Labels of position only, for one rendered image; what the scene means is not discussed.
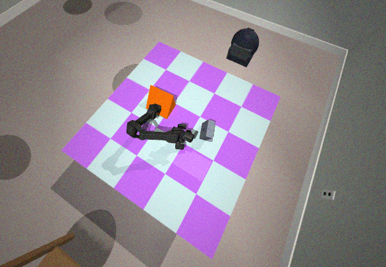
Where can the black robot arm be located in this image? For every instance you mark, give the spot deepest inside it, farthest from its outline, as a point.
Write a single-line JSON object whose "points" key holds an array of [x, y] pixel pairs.
{"points": [[176, 135]]}

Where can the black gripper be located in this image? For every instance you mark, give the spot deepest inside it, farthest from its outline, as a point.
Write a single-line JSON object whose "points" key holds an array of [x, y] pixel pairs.
{"points": [[180, 146]]}

